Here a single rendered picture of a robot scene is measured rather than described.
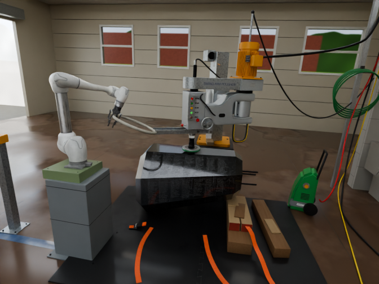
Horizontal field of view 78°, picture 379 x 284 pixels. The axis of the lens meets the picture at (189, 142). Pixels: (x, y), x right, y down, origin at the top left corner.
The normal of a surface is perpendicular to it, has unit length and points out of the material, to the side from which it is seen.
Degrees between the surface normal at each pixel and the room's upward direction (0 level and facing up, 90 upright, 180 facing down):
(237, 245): 90
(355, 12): 90
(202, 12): 90
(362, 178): 90
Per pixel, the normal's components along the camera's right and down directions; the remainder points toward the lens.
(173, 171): 0.00, -0.48
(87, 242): -0.19, 0.27
